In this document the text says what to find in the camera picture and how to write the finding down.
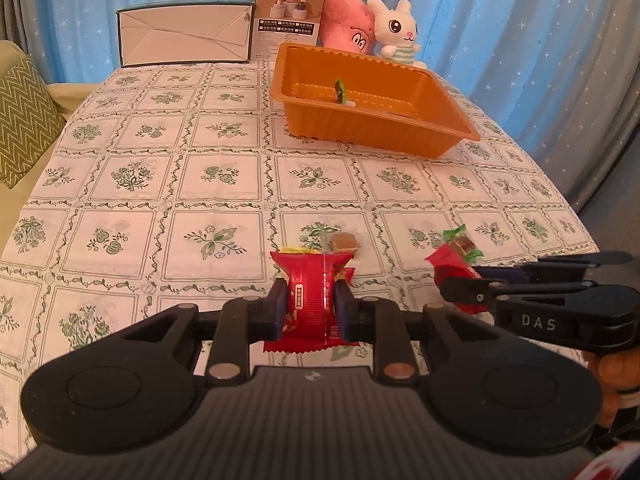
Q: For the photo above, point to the green candy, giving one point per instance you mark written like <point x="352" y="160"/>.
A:
<point x="465" y="247"/>

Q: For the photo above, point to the large white cardboard box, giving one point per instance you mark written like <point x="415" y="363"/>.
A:
<point x="185" y="35"/>

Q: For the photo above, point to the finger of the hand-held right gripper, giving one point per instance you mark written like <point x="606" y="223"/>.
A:
<point x="500" y="272"/>
<point x="465" y="291"/>

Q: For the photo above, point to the green and white snack packet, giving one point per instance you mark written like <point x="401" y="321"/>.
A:
<point x="339" y="91"/>

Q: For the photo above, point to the red snack packet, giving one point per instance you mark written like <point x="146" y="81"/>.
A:
<point x="312" y="290"/>
<point x="450" y="265"/>

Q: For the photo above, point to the pink plush toy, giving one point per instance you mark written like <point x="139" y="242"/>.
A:
<point x="345" y="20"/>

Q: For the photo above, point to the brown candy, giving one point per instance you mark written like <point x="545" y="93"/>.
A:
<point x="345" y="242"/>

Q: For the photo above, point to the orange plastic tray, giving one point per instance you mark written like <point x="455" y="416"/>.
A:
<point x="370" y="130"/>

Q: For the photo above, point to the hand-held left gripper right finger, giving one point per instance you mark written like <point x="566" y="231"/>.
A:
<point x="341" y="310"/>

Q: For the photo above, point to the grey starry curtain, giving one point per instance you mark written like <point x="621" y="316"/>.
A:
<point x="20" y="0"/>
<point x="540" y="60"/>

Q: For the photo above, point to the floral checked tablecloth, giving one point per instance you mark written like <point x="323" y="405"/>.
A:
<point x="125" y="200"/>

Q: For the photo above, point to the small beige product box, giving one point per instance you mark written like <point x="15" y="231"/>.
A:
<point x="290" y="25"/>

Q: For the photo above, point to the yellow candy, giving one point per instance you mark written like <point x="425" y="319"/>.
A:
<point x="300" y="250"/>

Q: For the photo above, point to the green zigzag cushion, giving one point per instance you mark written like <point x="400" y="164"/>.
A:
<point x="25" y="115"/>

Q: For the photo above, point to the person's right hand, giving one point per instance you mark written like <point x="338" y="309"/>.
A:
<point x="622" y="372"/>

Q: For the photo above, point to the pale yellow sofa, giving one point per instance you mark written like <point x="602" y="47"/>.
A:
<point x="65" y="95"/>

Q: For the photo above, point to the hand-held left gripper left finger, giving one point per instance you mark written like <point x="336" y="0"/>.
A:
<point x="281" y="310"/>

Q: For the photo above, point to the white bunny plush toy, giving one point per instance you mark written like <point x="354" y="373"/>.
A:
<point x="395" y="25"/>

